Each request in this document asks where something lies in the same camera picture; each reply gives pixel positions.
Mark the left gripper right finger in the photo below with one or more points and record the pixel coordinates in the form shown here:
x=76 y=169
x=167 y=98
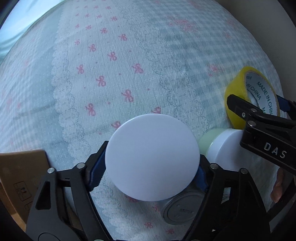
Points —
x=232 y=208

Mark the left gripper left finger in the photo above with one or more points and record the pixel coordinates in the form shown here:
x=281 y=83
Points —
x=49 y=218

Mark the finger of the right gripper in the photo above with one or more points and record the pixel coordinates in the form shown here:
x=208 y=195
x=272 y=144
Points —
x=287 y=106
x=241 y=111

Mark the yellow tape roll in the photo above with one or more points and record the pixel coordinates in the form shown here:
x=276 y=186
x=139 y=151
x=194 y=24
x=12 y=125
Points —
x=252 y=86

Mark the white lid green jar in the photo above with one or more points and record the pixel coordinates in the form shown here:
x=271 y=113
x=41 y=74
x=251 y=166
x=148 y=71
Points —
x=222 y=146

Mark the silver tin can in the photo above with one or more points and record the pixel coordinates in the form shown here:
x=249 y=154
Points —
x=183 y=207

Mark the person's right hand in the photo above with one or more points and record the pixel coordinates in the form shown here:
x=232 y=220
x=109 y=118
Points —
x=277 y=188

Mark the open cardboard box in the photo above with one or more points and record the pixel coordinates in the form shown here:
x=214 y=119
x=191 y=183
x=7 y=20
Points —
x=21 y=174

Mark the light blue hanging sheet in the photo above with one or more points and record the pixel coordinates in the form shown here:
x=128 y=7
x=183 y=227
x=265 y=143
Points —
x=21 y=17

